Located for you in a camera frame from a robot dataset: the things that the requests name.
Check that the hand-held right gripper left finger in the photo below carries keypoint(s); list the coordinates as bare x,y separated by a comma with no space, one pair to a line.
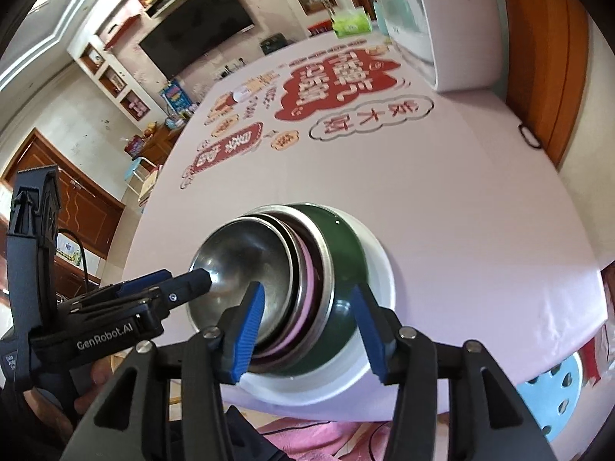
247,336

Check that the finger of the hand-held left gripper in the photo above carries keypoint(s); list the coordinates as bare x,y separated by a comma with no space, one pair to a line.
187,288
144,281

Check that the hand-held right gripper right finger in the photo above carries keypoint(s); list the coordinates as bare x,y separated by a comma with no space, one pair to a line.
370,336

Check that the patterned steel bowl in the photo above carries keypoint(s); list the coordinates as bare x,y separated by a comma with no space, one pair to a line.
240,259

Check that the wide-rim steel bowl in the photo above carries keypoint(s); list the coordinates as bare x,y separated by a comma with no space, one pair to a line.
326,273

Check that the pink steel bowl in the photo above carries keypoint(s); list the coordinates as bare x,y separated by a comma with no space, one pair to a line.
310,288

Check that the person's left hand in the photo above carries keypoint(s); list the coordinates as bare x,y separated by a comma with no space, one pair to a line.
98,379

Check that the wooden door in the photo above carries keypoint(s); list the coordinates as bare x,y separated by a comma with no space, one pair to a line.
81,201

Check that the white-legged blue stool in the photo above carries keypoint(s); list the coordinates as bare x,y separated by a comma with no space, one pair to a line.
134,165

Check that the pink garment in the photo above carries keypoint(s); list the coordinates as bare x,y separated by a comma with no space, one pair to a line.
298,442

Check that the low wooden cabinet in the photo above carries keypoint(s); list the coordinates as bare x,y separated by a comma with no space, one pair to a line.
158,141

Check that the pink printed tablecloth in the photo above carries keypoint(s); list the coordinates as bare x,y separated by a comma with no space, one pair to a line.
456,201

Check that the light blue perforated stool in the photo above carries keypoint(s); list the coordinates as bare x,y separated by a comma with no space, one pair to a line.
547,394

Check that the colourful blue box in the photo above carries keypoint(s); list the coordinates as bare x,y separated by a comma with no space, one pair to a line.
177,96

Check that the black television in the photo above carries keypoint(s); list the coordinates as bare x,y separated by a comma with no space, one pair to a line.
197,29

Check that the small black box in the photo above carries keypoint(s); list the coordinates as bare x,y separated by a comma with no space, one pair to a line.
273,44

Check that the red box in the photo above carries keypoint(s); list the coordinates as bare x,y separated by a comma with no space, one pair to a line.
319,29

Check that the green tissue pack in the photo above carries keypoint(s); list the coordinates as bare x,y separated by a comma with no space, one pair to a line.
353,21

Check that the white sterilizer appliance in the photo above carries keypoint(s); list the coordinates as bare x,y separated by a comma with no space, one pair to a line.
466,33

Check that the light blue container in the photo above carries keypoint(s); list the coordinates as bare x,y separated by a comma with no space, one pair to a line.
381,17

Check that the tall wooden cabinet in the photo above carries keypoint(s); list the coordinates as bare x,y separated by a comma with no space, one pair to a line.
547,57

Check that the white wall shelf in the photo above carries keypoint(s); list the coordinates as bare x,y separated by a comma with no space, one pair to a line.
161,2

